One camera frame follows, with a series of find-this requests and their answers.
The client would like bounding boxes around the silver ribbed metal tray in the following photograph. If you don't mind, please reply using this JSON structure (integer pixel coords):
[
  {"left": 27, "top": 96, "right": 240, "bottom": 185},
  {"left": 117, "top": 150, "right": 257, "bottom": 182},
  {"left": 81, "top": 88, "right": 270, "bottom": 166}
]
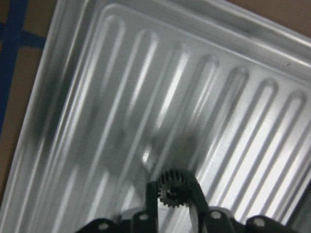
[{"left": 0, "top": 0, "right": 311, "bottom": 233}]

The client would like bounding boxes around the small black bearing gear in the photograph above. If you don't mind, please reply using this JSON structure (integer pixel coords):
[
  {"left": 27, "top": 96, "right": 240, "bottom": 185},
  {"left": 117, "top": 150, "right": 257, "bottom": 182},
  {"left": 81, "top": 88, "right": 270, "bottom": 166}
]
[{"left": 157, "top": 169, "right": 190, "bottom": 208}]

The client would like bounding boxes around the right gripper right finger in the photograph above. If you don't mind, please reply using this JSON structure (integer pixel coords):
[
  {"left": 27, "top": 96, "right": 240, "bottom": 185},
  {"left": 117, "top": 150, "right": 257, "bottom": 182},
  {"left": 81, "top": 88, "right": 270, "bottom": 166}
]
[{"left": 185, "top": 173, "right": 209, "bottom": 233}]

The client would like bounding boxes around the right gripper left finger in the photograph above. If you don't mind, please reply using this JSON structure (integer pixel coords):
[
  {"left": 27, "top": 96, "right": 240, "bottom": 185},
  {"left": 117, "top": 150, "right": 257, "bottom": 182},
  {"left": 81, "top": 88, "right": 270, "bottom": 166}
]
[{"left": 145, "top": 182, "right": 158, "bottom": 233}]

